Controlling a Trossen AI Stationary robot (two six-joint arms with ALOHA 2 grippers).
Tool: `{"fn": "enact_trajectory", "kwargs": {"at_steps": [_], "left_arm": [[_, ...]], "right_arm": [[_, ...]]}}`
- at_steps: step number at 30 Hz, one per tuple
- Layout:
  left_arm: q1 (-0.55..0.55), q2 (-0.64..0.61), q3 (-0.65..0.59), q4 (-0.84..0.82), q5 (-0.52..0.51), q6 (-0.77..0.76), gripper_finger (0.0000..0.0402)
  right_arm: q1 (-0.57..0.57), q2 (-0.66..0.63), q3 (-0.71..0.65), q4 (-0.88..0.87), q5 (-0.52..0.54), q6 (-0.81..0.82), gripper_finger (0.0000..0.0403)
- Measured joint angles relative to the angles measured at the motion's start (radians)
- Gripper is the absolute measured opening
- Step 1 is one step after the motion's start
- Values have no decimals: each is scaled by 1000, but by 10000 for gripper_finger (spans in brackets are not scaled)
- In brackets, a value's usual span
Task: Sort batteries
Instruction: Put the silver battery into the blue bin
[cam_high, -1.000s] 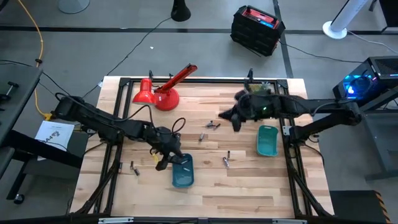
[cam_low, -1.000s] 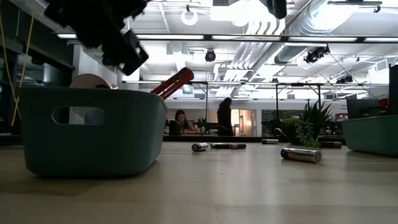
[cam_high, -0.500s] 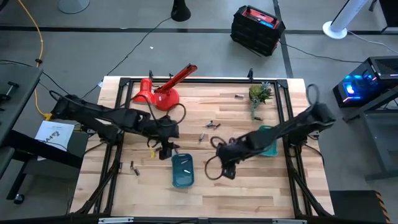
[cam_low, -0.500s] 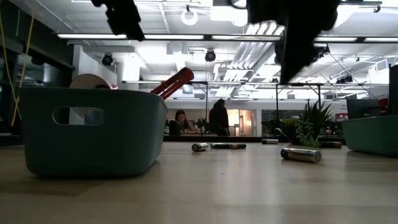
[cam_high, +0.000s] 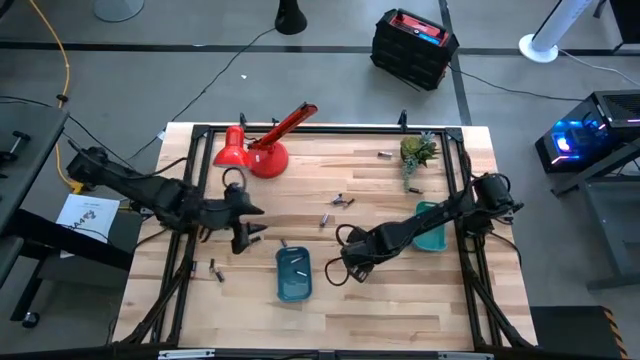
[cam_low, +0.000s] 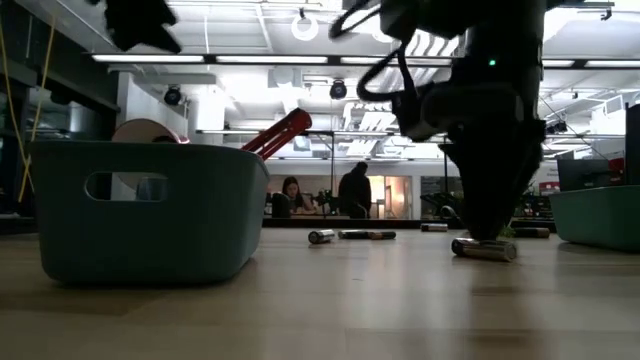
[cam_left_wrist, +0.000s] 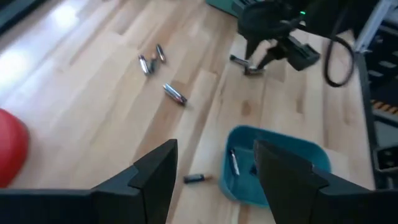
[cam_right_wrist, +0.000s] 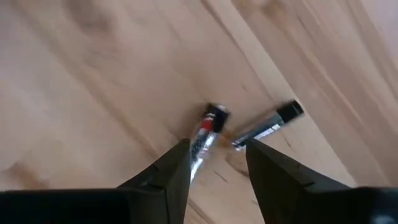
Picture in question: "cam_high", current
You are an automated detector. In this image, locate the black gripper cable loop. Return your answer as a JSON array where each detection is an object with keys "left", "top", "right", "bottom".
[
  {"left": 221, "top": 166, "right": 248, "bottom": 191},
  {"left": 324, "top": 256, "right": 352, "bottom": 288}
]

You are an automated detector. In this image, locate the black left gripper cable loop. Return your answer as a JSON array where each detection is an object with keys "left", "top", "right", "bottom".
[{"left": 221, "top": 166, "right": 248, "bottom": 191}]

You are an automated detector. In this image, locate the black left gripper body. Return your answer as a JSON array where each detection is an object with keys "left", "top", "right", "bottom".
[{"left": 199, "top": 182, "right": 253, "bottom": 232}]

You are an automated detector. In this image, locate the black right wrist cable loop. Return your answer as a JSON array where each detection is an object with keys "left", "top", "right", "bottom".
[{"left": 334, "top": 223, "right": 362, "bottom": 247}]

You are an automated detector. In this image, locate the dark side table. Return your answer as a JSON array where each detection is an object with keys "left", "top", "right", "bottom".
[{"left": 0, "top": 102, "right": 70, "bottom": 236}]

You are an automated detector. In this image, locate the black cart beam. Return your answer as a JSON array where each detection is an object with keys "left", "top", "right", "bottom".
[{"left": 0, "top": 208, "right": 135, "bottom": 322}]

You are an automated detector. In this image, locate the yellow extension cable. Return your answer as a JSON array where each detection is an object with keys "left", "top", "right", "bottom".
[{"left": 27, "top": 0, "right": 86, "bottom": 195}]

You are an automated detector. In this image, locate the dark blue plastic bin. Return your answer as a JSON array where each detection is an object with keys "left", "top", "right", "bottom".
[{"left": 274, "top": 245, "right": 314, "bottom": 304}]

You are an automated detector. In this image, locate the black toolbox with red lid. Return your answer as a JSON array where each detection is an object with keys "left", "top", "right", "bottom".
[{"left": 370, "top": 7, "right": 460, "bottom": 92}]

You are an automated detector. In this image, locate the red desk lamp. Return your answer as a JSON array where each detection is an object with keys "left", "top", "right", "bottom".
[{"left": 212, "top": 101, "right": 319, "bottom": 180}]

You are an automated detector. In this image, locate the black mat with hazard stripes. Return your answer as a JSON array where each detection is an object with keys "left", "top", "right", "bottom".
[{"left": 529, "top": 305, "right": 629, "bottom": 360}]

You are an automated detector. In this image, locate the grey round stand base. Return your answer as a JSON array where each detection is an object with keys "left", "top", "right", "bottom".
[{"left": 93, "top": 0, "right": 146, "bottom": 24}]

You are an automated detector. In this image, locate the computer case with glowing lights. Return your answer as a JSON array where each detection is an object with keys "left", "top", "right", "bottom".
[{"left": 534, "top": 89, "right": 640, "bottom": 175}]

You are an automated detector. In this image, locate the potted succulent plant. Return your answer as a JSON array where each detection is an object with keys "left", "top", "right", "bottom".
[{"left": 398, "top": 130, "right": 441, "bottom": 192}]

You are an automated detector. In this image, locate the grey metal computer stand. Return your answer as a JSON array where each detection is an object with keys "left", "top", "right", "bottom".
[{"left": 549, "top": 142, "right": 640, "bottom": 292}]

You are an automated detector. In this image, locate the white tower fan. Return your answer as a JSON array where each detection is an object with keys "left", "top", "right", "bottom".
[{"left": 517, "top": 0, "right": 597, "bottom": 65}]

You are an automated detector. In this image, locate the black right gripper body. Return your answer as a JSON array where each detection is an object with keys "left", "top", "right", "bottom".
[{"left": 340, "top": 231, "right": 387, "bottom": 272}]

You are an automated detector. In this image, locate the black cone stand base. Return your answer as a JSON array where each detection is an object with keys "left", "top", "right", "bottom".
[{"left": 273, "top": 0, "right": 309, "bottom": 36}]

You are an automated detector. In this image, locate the black floor cable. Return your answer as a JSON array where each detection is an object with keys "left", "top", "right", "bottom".
[
  {"left": 127, "top": 26, "right": 277, "bottom": 162},
  {"left": 446, "top": 63, "right": 586, "bottom": 104}
]

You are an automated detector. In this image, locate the white floor cable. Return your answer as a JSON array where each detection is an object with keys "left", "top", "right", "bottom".
[{"left": 556, "top": 47, "right": 640, "bottom": 89}]

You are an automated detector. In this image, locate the white printed paper sheet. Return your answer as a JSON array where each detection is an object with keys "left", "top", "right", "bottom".
[{"left": 55, "top": 193, "right": 122, "bottom": 259}]

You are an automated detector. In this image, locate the teal plastic bin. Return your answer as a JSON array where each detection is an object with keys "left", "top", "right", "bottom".
[{"left": 412, "top": 200, "right": 449, "bottom": 253}]

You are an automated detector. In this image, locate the black right gripper cable loop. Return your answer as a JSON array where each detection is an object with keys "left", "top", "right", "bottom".
[{"left": 324, "top": 256, "right": 352, "bottom": 288}]

